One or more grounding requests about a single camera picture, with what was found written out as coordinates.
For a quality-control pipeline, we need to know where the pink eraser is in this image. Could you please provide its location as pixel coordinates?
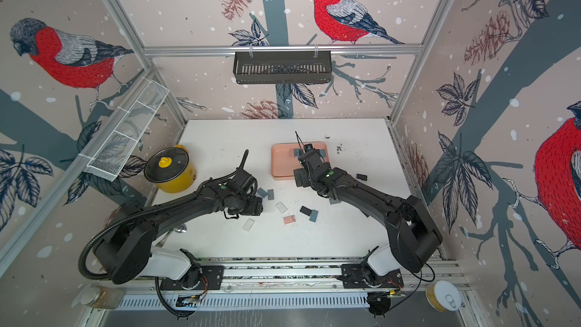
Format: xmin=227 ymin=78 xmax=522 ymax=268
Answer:
xmin=283 ymin=215 xmax=296 ymax=225

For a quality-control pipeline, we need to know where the yellow tape roll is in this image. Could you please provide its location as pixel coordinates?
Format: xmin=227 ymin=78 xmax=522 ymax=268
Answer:
xmin=425 ymin=280 xmax=462 ymax=312

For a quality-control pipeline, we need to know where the glass jar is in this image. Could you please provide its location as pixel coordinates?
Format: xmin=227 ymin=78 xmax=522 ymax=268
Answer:
xmin=80 ymin=286 xmax=125 ymax=310

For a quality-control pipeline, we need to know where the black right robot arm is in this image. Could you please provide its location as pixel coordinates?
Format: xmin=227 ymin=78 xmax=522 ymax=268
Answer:
xmin=294 ymin=144 xmax=443 ymax=273

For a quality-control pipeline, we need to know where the white wire mesh shelf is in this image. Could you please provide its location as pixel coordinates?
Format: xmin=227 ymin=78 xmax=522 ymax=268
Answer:
xmin=83 ymin=77 xmax=169 ymax=181

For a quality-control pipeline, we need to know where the pink plastic storage tray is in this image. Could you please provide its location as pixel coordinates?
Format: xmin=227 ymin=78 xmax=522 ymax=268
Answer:
xmin=271 ymin=142 xmax=329 ymax=181

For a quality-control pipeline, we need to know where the yellow electric cooking pot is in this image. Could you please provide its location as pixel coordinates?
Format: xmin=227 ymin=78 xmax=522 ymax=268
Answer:
xmin=144 ymin=145 xmax=197 ymax=194

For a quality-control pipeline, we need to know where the black eraser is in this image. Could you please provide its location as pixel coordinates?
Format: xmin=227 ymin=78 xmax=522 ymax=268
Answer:
xmin=356 ymin=173 xmax=368 ymax=181
xmin=300 ymin=206 xmax=313 ymax=216

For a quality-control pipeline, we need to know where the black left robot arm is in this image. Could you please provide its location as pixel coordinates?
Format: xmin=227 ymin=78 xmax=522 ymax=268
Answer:
xmin=78 ymin=169 xmax=263 ymax=285

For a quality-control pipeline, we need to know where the black hanging wire basket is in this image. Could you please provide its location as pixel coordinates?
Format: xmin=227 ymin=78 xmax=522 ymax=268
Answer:
xmin=233 ymin=51 xmax=332 ymax=85

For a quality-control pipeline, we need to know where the white eraser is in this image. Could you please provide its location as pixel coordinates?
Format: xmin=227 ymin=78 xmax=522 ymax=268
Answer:
xmin=275 ymin=202 xmax=287 ymax=214
xmin=243 ymin=219 xmax=254 ymax=232

